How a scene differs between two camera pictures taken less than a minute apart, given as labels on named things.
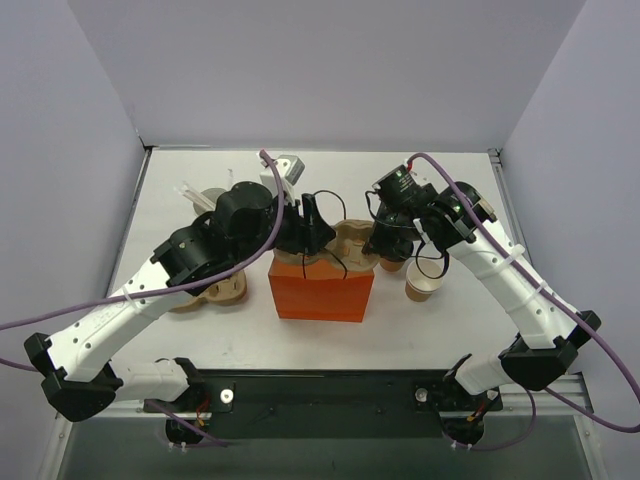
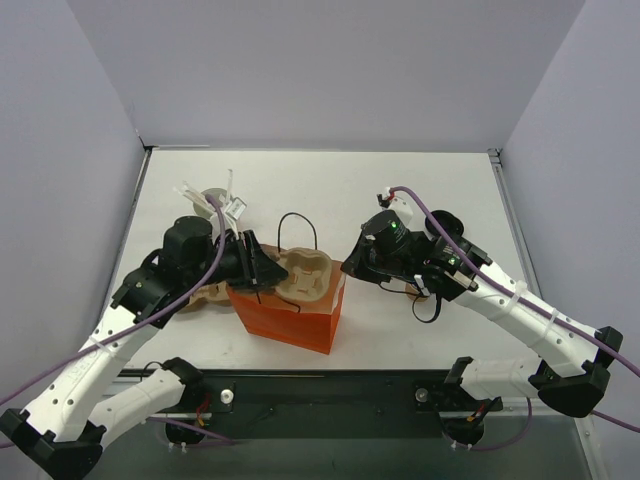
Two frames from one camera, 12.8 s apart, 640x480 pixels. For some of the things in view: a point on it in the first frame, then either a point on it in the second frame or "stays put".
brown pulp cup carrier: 345,250 to 309,272
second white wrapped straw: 230,179 stays put
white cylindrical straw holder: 213,195 stays put
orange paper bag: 322,290 to 307,325
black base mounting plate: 334,405 stays put
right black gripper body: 388,240 to 361,255
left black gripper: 298,230 to 250,260
